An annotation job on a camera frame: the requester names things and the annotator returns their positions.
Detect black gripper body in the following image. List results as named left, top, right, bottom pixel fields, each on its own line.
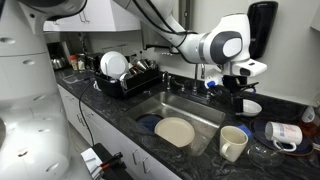
left=222, top=75, right=248, bottom=98

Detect chrome sink faucet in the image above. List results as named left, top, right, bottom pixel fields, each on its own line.
left=191, top=63, right=208, bottom=96

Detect stainless steel sink basin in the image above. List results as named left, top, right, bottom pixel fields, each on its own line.
left=125, top=91, right=227, bottom=158

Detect dark sink side sprayer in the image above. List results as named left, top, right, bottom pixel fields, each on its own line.
left=171, top=77, right=187, bottom=93

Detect chrome sink soap pump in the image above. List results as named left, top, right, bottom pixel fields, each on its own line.
left=162, top=70, right=173, bottom=93

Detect white ceramic cup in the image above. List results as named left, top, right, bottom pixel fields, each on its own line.
left=118, top=72, right=134, bottom=90

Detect small white bowl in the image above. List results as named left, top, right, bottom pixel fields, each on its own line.
left=240, top=99, right=263, bottom=118

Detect blue sponge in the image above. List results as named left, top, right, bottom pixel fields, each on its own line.
left=237, top=124, right=253, bottom=139

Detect cream ceramic mug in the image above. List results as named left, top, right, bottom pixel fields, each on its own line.
left=218, top=125, right=249, bottom=163

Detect white printed mug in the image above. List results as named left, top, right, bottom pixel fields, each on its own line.
left=264, top=121, right=304, bottom=153

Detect cream round plate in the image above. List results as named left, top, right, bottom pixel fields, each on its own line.
left=153, top=116, right=196, bottom=149

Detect dish soap bottle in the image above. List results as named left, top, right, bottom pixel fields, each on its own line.
left=298, top=105, right=320, bottom=138

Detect navy plate under mug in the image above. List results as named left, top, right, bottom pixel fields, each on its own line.
left=249, top=118, right=314, bottom=157

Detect dark blue glazed plate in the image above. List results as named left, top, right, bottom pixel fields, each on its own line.
left=136, top=113, right=165, bottom=134

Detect stainless steel vessel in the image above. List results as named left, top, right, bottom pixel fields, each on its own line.
left=133, top=59, right=151, bottom=73

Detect black dish rack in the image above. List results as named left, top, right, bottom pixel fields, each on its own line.
left=94, top=64, right=162, bottom=99

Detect stainless paper towel dispenser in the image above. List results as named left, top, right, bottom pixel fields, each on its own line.
left=139, top=0, right=193, bottom=54

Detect copper-bottom pan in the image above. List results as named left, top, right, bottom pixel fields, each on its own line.
left=128, top=66, right=141, bottom=77

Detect white round plate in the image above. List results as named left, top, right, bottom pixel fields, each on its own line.
left=99, top=50, right=130, bottom=81

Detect white base cabinets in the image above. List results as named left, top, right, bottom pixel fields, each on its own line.
left=56, top=83, right=183, bottom=180

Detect black orange-tipped clamp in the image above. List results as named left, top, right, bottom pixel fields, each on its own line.
left=99, top=152, right=124, bottom=170

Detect black tool stand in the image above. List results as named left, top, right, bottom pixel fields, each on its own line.
left=91, top=142, right=134, bottom=180

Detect dark-lidded spice jar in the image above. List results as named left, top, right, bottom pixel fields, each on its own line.
left=77, top=54, right=87, bottom=72

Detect white paper booklet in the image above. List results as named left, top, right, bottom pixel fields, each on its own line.
left=80, top=147, right=104, bottom=176

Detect clear plastic lid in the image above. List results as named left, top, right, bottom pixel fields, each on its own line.
left=62, top=73, right=88, bottom=84

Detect red-lidded spice jar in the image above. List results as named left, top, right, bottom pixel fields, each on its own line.
left=69, top=54, right=79, bottom=72

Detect steel kettle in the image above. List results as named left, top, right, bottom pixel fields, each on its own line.
left=49, top=56, right=69, bottom=71

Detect black coffee maker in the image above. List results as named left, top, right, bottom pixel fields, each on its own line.
left=46, top=41, right=71, bottom=71

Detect black camera cable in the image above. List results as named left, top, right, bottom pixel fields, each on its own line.
left=238, top=80, right=260, bottom=96

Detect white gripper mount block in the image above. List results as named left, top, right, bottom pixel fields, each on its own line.
left=204, top=68, right=224, bottom=89

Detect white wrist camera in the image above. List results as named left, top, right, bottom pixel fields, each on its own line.
left=231, top=59, right=268, bottom=78

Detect black wall dispenser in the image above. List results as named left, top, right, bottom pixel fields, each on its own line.
left=247, top=0, right=279, bottom=60

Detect silver cabinet handle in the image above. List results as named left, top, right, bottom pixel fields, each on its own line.
left=142, top=157, right=152, bottom=174
left=132, top=148, right=141, bottom=165

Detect white wall cabinet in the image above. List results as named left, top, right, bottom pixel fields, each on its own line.
left=43, top=0, right=142, bottom=33

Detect black power cable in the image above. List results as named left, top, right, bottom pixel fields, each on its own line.
left=78, top=78, right=98, bottom=148

